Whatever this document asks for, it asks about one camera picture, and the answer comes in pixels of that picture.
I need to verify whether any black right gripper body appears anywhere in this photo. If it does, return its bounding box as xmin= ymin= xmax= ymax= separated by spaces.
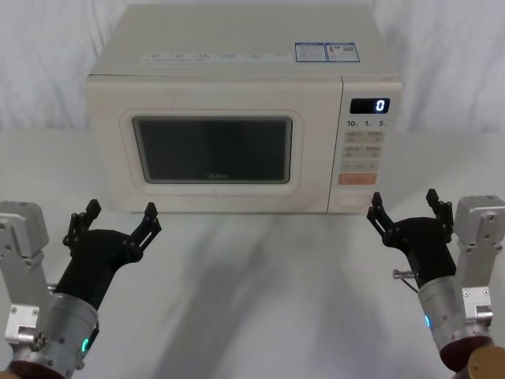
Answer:
xmin=387 ymin=216 xmax=458 ymax=289

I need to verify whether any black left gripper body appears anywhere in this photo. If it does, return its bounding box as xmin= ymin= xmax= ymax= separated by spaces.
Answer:
xmin=54 ymin=227 xmax=142 ymax=313

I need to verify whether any white curtain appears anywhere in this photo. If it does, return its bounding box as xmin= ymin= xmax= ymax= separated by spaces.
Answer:
xmin=0 ymin=0 xmax=505 ymax=132

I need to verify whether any cream microwave oven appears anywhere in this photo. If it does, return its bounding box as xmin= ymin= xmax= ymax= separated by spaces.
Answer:
xmin=84 ymin=3 xmax=405 ymax=216

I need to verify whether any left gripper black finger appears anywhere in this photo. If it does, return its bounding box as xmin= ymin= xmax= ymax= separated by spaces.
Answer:
xmin=62 ymin=199 xmax=102 ymax=250
xmin=122 ymin=201 xmax=163 ymax=264

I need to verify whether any white table cloth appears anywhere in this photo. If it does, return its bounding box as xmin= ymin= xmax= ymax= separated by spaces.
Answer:
xmin=0 ymin=125 xmax=505 ymax=379

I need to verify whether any thin dark cable silver plug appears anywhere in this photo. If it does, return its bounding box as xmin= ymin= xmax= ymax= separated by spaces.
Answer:
xmin=392 ymin=268 xmax=421 ymax=295

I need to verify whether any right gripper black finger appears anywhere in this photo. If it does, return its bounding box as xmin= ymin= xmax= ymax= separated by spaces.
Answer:
xmin=425 ymin=189 xmax=455 ymax=242
xmin=366 ymin=191 xmax=397 ymax=249

